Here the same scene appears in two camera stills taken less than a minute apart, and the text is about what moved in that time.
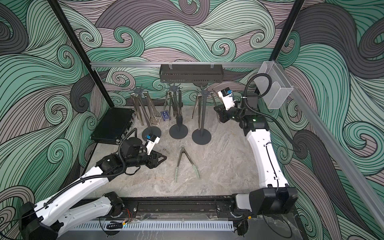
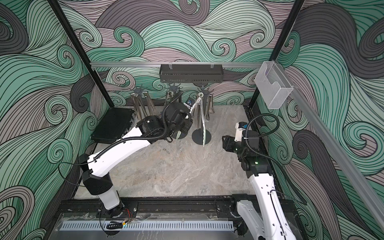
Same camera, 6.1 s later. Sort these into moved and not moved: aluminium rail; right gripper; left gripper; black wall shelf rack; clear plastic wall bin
Moved: right gripper; left gripper
Not moved: aluminium rail; clear plastic wall bin; black wall shelf rack
